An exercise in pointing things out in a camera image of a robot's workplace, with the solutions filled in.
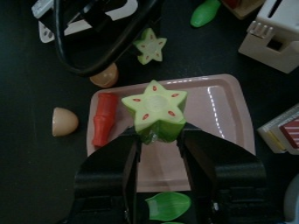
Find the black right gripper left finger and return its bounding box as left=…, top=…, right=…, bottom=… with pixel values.
left=62, top=127, right=143, bottom=224

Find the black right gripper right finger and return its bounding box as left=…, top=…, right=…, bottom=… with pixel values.
left=177, top=122, right=284, bottom=224

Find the green toy starfruit half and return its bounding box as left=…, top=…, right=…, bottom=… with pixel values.
left=121, top=79, right=190, bottom=144
left=133, top=27, right=169, bottom=66

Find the tan toy egg half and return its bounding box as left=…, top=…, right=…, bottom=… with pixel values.
left=89, top=62, right=121, bottom=89
left=51, top=107, right=81, bottom=138

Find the white plastic tray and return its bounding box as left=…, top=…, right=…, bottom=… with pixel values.
left=31, top=0, right=141, bottom=45

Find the green toy leaf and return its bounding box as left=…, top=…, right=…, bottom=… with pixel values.
left=145, top=191, right=193, bottom=222

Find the striped toy carton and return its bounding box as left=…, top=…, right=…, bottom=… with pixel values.
left=257, top=103, right=299, bottom=156

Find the pink plastic tray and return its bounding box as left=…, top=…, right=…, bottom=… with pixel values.
left=86, top=73, right=258, bottom=193

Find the green oblong toy vegetable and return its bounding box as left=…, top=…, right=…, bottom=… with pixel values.
left=190, top=0, right=224, bottom=29

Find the wooden toy box red base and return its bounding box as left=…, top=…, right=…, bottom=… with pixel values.
left=221, top=0, right=269, bottom=20

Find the white toy toaster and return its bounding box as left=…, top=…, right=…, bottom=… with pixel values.
left=238, top=0, right=299, bottom=74

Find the black cable loop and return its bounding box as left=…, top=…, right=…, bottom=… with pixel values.
left=53, top=0, right=165, bottom=78

